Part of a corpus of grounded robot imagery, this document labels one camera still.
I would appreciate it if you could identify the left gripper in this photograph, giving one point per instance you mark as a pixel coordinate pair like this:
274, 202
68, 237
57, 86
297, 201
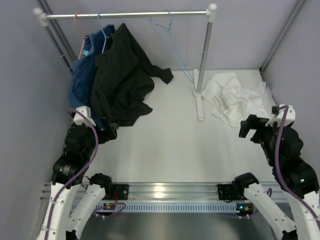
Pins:
109, 133

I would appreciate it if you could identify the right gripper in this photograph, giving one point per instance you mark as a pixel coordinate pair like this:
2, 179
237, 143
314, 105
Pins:
253, 122

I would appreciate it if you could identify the white shirt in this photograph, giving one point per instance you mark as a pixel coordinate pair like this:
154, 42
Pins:
232, 103

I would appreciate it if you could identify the light blue wire hanger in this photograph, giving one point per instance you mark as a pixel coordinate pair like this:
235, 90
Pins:
165, 33

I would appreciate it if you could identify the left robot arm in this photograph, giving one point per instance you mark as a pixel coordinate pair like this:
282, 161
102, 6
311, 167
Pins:
61, 222

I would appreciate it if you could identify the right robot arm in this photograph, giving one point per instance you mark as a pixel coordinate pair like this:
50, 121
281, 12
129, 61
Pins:
297, 179

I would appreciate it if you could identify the black striped shirt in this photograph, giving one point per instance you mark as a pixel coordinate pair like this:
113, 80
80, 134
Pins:
124, 76

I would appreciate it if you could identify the blue checked shirt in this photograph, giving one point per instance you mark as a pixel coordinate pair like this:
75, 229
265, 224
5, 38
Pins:
81, 85

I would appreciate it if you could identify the blue hanger under black shirt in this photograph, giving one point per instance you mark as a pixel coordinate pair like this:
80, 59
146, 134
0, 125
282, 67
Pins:
103, 32

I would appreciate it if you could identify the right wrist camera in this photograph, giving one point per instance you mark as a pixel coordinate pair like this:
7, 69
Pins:
281, 112

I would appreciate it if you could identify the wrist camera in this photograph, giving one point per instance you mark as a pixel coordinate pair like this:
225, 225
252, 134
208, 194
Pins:
281, 112
83, 116

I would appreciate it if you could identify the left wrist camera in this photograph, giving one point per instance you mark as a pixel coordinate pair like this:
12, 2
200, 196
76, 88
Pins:
83, 116

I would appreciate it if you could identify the aluminium mounting rail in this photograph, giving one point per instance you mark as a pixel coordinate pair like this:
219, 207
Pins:
172, 192

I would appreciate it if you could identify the slotted cable duct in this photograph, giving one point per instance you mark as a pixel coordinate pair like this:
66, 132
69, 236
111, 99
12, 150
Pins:
168, 207

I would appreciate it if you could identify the pink wire hanger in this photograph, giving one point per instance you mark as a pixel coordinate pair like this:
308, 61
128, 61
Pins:
83, 36

